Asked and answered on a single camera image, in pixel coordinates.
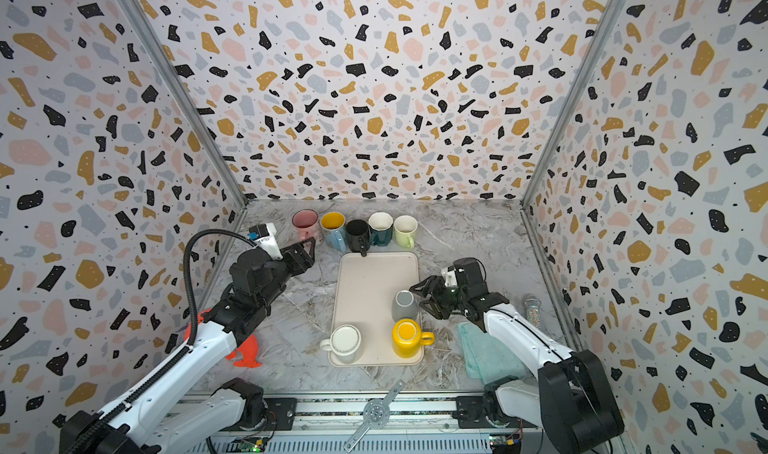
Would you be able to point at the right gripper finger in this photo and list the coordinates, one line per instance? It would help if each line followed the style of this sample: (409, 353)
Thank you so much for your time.
(435, 306)
(431, 288)

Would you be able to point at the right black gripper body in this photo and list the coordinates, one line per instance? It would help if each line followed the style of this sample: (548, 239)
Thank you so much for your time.
(438, 292)

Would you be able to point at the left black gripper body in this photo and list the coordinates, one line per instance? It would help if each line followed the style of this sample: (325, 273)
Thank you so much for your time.
(294, 258)

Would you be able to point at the pink mug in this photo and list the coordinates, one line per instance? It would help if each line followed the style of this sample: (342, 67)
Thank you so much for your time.
(306, 225)

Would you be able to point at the blue butterfly mug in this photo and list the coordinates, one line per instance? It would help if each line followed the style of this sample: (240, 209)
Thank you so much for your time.
(333, 226)

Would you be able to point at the light green mug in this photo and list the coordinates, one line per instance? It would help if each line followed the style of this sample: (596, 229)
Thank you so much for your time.
(405, 228)

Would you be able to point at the black mug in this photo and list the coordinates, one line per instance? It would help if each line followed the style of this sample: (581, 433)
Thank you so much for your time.
(357, 234)

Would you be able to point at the dark green mug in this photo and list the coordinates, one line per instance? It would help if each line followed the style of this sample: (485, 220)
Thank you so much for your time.
(381, 229)

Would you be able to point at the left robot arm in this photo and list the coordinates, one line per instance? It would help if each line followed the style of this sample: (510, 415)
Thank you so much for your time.
(136, 422)

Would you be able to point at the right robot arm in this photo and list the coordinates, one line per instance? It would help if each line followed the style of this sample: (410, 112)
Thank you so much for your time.
(575, 402)

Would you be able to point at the grey mug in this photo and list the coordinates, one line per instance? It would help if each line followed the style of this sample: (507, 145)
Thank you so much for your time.
(404, 306)

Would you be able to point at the yellow mug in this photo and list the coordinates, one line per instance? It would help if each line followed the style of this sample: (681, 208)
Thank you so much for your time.
(408, 338)

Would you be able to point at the white mug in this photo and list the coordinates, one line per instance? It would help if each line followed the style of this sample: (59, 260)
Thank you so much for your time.
(345, 343)

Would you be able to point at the beige plastic tray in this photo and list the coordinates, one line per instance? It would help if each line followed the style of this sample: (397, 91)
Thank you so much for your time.
(365, 291)

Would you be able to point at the light green cloth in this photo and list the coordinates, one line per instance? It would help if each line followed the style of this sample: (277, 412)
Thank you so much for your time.
(487, 358)

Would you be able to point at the glitter filled glass tube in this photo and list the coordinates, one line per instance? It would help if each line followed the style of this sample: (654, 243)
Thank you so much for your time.
(532, 306)

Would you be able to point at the red shark toy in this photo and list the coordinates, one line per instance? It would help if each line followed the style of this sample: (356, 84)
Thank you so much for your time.
(246, 352)

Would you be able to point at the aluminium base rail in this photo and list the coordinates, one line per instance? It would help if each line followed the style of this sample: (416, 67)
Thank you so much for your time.
(420, 422)

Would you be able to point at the metal perforated bracket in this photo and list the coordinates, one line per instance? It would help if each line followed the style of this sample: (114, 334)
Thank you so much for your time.
(376, 414)

